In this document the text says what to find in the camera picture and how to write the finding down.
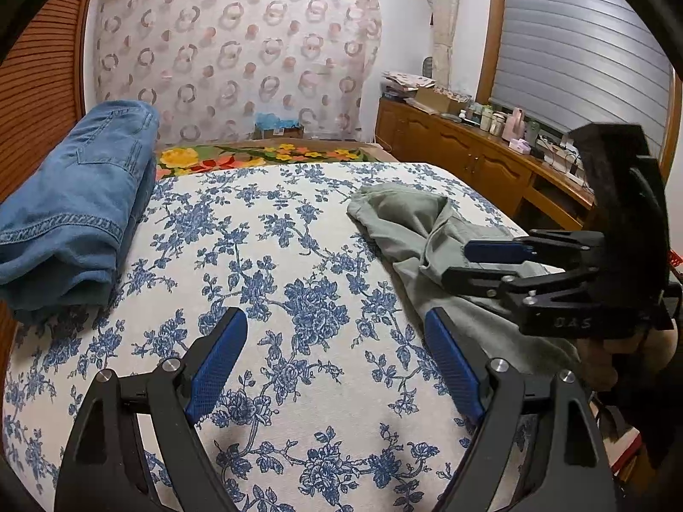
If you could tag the white power strip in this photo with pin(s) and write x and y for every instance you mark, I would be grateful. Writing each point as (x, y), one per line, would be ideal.
(560, 157)

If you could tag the circle patterned curtain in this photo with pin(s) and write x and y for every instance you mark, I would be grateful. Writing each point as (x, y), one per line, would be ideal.
(240, 53)

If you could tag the pink container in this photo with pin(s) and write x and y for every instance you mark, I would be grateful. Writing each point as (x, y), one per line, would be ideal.
(516, 123)

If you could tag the wooden cabinet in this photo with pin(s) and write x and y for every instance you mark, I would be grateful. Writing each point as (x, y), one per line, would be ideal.
(453, 144)

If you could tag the grey-green pants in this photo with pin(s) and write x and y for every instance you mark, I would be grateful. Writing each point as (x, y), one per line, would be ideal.
(405, 213)

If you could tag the yellow flower blanket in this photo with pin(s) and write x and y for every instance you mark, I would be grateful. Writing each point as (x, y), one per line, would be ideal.
(224, 157)

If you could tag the stack of patterned papers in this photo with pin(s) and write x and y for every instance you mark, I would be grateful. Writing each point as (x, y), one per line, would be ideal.
(408, 82)

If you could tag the person's right hand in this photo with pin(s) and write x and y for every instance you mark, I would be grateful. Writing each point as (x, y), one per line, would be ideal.
(600, 365)

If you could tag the lace window curtain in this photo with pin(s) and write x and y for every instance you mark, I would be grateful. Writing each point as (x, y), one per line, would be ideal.
(445, 37)

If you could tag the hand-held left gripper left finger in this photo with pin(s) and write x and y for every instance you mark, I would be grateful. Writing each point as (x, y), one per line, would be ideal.
(219, 365)

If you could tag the blue floral bedsheet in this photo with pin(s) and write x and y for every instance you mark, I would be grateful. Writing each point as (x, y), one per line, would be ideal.
(299, 256)

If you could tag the small pink box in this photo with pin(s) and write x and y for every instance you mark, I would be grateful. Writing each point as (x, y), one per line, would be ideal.
(519, 145)

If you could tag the grey window blind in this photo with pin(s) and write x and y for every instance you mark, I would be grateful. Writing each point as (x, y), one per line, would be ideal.
(576, 53)

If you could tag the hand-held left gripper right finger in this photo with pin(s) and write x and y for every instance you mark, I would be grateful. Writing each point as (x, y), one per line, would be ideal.
(453, 365)

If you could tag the pale green bottle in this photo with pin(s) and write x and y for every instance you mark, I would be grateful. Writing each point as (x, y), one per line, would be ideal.
(486, 117)

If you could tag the cardboard box with blue cloth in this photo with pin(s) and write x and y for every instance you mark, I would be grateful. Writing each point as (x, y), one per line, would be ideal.
(277, 127)

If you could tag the brown cardboard box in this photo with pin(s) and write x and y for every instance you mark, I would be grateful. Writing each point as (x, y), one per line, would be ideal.
(440, 100)

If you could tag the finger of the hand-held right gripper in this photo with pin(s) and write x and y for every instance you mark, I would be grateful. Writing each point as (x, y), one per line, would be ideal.
(480, 280)
(493, 251)

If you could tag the folded blue jeans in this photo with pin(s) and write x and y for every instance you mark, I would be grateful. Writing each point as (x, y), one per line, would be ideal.
(80, 186)

